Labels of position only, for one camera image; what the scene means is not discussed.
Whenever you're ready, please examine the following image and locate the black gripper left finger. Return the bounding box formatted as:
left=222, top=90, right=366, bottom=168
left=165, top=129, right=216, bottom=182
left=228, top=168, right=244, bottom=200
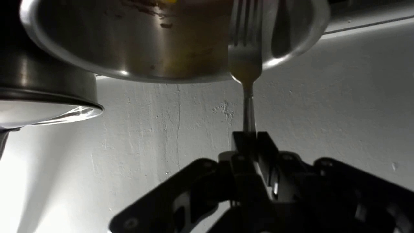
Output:
left=108, top=132, right=251, bottom=233

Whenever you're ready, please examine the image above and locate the lidded steel saucepan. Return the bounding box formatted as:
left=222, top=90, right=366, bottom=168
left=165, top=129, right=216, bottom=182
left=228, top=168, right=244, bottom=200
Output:
left=0, top=0, right=103, bottom=154

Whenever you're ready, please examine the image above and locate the small open steel pot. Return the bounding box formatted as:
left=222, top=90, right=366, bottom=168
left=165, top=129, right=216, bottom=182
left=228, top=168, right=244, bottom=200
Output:
left=19, top=0, right=331, bottom=84

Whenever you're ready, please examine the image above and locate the silver metal fork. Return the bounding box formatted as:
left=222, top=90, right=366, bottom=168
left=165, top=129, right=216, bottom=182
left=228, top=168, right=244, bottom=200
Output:
left=228, top=0, right=262, bottom=132

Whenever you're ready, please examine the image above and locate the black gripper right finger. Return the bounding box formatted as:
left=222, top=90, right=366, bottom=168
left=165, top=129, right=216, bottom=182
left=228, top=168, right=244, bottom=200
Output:
left=255, top=132, right=414, bottom=233

